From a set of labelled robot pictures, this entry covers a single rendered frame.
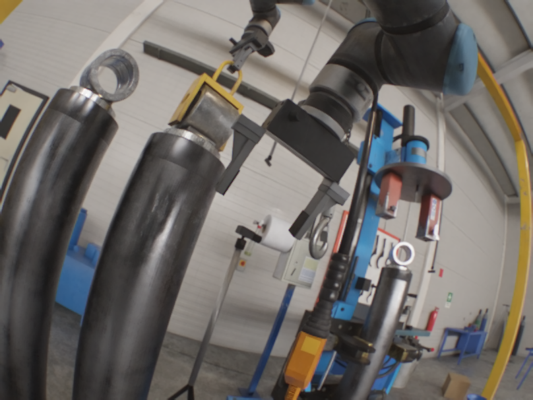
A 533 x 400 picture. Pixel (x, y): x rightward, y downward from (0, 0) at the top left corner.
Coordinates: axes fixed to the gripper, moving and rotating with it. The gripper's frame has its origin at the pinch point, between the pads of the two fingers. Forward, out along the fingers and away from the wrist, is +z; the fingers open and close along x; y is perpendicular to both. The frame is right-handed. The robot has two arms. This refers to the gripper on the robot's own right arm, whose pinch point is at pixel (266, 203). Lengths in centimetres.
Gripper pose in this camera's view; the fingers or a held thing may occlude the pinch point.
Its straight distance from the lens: 34.6
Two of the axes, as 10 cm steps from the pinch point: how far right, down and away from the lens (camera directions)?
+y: 2.2, 2.8, -9.3
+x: 8.0, 5.0, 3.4
